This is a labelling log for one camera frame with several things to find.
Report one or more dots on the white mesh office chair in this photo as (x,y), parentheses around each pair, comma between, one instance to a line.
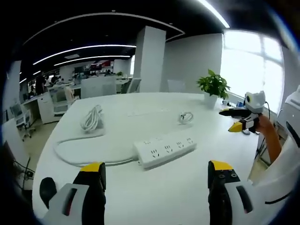
(131,86)

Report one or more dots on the white filing cabinet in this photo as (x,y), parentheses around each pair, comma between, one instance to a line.
(47,107)

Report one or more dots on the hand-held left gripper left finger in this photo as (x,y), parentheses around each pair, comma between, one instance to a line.
(70,201)

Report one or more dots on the person's white shirt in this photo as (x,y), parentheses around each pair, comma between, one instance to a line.
(276,178)

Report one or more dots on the curved ceiling light strip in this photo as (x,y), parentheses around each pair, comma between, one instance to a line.
(82,48)

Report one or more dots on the white desk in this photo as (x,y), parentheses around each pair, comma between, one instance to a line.
(150,194)

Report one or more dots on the white desk partition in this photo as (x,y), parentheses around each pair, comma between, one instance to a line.
(98,87)

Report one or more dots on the long ceiling light strip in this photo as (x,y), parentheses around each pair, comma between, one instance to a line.
(216,12)

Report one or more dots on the grey office chair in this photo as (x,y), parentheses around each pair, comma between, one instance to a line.
(22,117)

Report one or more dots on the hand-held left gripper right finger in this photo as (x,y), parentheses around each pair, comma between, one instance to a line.
(225,197)

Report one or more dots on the green potted plant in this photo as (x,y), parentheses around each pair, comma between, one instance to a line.
(213,87)

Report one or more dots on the white office printer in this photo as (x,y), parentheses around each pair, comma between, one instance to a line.
(59,96)

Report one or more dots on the white power strip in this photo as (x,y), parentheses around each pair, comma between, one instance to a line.
(164,150)

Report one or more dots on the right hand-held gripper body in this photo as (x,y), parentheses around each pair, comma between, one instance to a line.
(256,100)

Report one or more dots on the person's right hand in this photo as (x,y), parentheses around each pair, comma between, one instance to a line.
(263,124)

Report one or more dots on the white worn device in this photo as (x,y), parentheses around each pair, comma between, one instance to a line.
(293,105)

